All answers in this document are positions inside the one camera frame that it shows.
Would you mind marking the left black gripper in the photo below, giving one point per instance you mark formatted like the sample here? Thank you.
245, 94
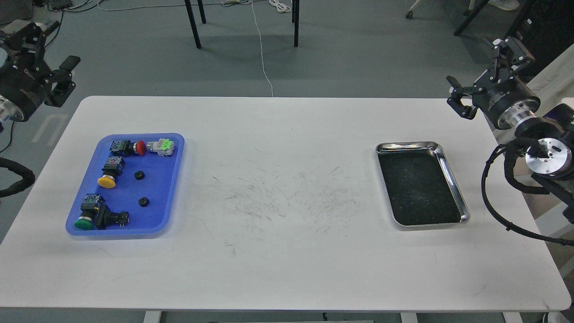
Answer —
24, 43

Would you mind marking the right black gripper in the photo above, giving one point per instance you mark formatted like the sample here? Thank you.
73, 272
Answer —
499, 99

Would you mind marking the small black gear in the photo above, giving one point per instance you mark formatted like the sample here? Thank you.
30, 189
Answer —
139, 175
143, 201

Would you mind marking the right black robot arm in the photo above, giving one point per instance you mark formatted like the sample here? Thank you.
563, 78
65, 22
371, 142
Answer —
540, 158

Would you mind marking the beige cloth cover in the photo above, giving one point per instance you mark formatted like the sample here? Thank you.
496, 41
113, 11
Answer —
555, 82

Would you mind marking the black cabinet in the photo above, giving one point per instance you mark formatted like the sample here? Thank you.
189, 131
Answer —
545, 27

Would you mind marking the metal tray with black mat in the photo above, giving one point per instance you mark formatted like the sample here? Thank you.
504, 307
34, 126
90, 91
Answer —
420, 186

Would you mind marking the blue plastic tray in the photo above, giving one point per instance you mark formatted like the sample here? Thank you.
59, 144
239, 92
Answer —
161, 175

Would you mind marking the yellow push button switch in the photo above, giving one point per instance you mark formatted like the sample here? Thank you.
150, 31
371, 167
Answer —
112, 168

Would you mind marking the red push button switch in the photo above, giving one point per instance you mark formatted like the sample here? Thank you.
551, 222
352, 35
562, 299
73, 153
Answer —
127, 148

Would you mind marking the green white switch component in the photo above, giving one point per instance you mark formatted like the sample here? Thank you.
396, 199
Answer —
162, 147

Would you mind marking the green push button switch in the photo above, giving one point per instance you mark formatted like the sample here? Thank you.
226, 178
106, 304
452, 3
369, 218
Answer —
96, 214

